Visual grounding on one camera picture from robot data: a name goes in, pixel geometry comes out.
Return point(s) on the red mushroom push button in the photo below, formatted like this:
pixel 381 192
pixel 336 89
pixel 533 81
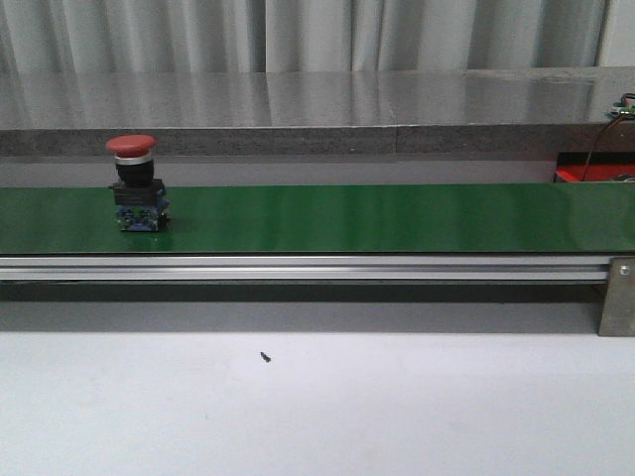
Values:
pixel 140 199

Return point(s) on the grey stone counter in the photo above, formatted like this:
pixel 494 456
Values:
pixel 311 127

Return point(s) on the green conveyor belt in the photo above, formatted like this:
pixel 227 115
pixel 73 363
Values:
pixel 524 218

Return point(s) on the red plastic bin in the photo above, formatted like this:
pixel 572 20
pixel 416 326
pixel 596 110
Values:
pixel 603 166

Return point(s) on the small green circuit board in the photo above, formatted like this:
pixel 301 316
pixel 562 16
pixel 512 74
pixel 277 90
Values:
pixel 624 108

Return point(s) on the white pleated curtain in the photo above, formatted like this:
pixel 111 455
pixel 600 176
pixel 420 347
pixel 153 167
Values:
pixel 284 36

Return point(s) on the aluminium conveyor frame rail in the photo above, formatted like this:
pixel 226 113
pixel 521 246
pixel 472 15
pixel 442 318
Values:
pixel 145 268

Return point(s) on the steel conveyor support bracket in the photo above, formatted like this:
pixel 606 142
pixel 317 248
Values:
pixel 617 319

